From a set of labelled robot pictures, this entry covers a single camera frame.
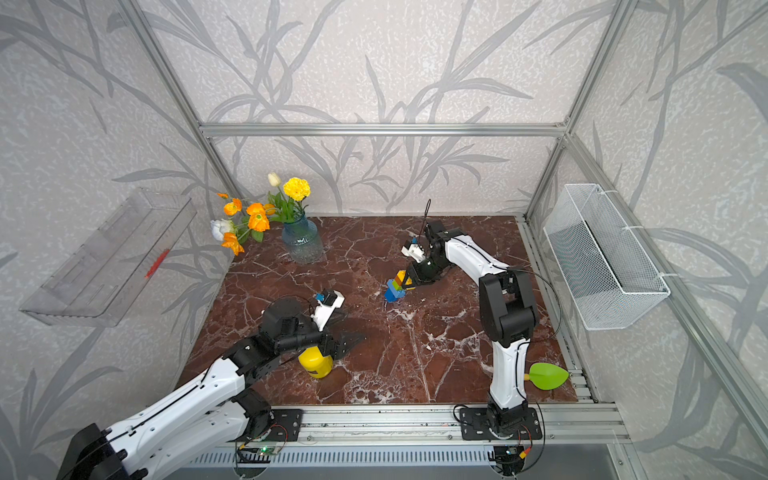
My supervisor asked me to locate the yellow long lego brick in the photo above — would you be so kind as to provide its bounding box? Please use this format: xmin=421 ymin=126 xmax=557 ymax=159
xmin=395 ymin=270 xmax=407 ymax=290

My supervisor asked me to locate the dark blue small lego brick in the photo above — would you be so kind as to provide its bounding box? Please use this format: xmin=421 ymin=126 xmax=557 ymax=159
xmin=385 ymin=290 xmax=405 ymax=303

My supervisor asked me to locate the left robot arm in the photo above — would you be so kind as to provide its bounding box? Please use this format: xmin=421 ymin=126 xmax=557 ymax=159
xmin=57 ymin=290 xmax=364 ymax=479

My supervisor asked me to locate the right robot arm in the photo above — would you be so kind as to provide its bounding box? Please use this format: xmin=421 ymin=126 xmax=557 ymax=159
xmin=400 ymin=221 xmax=539 ymax=438

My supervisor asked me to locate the artificial flower bouquet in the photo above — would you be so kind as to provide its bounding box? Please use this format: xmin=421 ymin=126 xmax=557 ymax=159
xmin=210 ymin=173 xmax=311 ymax=257

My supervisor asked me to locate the blue glass vase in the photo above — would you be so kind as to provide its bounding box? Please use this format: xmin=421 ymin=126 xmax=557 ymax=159
xmin=282 ymin=216 xmax=324 ymax=265

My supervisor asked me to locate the red marker pen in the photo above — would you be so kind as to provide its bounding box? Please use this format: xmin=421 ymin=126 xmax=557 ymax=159
xmin=145 ymin=249 xmax=170 ymax=279

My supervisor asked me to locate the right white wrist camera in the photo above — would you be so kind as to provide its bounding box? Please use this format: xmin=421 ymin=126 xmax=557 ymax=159
xmin=401 ymin=237 xmax=426 ymax=263

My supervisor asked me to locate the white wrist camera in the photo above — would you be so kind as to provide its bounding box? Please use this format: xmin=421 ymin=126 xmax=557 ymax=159
xmin=311 ymin=289 xmax=345 ymax=331
xmin=401 ymin=237 xmax=426 ymax=263

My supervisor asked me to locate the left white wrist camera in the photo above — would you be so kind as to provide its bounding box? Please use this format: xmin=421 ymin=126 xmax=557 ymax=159
xmin=311 ymin=289 xmax=345 ymax=331

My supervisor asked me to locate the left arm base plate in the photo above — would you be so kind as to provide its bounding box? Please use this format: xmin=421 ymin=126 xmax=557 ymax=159
xmin=237 ymin=408 xmax=304 ymax=443

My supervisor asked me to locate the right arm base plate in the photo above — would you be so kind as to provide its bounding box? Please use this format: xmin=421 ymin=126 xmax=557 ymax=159
xmin=452 ymin=404 xmax=544 ymax=441

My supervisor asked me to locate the white wire basket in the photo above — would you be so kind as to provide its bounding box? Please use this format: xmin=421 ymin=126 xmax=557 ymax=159
xmin=544 ymin=183 xmax=670 ymax=331

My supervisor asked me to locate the clear plastic wall shelf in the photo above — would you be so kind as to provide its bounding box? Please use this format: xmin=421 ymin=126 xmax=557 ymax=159
xmin=20 ymin=188 xmax=197 ymax=328

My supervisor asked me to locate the aluminium front rail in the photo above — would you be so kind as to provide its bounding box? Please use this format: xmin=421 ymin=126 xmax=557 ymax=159
xmin=122 ymin=401 xmax=632 ymax=448

